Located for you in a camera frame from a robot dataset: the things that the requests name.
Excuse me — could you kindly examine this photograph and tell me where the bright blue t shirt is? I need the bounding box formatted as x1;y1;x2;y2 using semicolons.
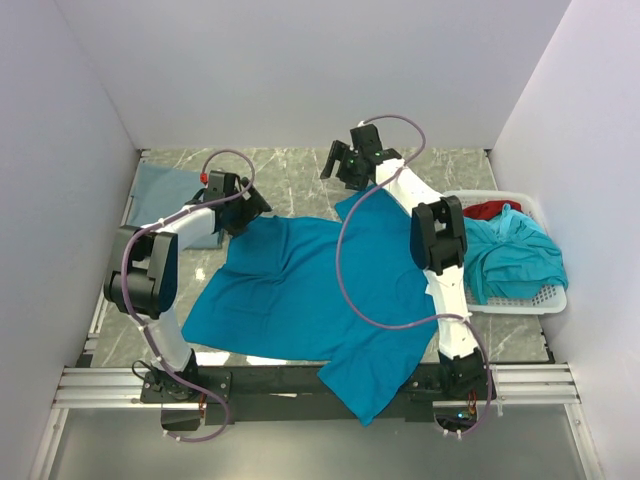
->
182;191;437;425

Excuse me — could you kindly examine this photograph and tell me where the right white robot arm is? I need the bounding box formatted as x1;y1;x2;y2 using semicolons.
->
321;122;493;400

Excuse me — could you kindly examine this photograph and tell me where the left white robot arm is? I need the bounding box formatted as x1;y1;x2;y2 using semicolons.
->
103;171;272;377

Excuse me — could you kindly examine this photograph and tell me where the folded grey-blue t shirt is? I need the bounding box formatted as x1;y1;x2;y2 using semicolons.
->
126;163;202;226

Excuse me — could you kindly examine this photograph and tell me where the red t shirt in basket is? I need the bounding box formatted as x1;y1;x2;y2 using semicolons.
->
463;200;522;221

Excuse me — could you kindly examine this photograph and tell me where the teal t shirt in basket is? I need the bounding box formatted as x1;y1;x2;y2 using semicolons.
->
464;206;569;304

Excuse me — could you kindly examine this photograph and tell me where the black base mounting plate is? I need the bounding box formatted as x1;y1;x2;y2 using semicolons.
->
140;363;496;425

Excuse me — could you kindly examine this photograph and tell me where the white plastic laundry basket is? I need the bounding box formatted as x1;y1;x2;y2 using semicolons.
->
444;190;567;315

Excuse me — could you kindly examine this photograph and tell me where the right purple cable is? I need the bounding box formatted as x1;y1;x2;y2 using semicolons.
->
335;114;497;442

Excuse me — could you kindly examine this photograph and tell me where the aluminium rail frame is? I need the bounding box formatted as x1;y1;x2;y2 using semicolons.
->
54;147;579;409

